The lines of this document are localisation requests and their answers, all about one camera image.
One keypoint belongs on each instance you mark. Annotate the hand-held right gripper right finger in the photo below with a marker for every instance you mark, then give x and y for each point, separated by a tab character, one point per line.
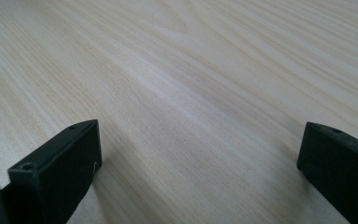
341	165

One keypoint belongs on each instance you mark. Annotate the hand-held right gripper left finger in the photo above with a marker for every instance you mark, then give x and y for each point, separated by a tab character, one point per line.
59	168

